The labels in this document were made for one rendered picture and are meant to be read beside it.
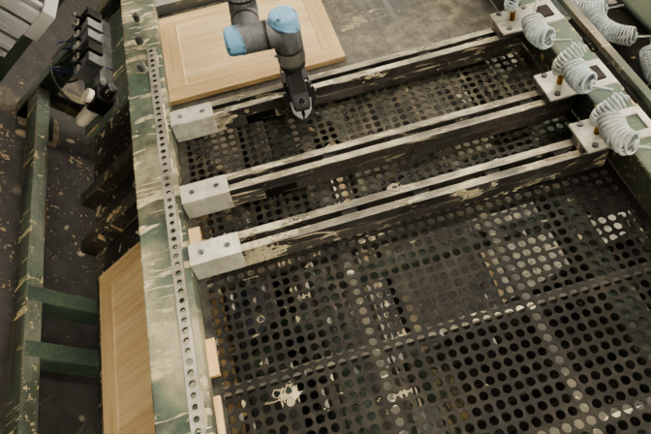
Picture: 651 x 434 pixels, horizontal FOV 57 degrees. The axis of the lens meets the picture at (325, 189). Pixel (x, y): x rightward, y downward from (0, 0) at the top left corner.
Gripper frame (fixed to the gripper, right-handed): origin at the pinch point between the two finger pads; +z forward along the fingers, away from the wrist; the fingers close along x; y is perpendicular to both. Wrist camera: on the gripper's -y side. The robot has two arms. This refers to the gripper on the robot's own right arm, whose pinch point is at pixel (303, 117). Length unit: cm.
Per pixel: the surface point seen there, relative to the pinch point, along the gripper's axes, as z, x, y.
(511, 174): -5, -44, -42
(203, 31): 1, 23, 53
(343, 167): -2.0, -5.6, -23.3
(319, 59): 0.3, -10.6, 23.3
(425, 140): -3.5, -28.6, -23.4
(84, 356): 53, 88, -27
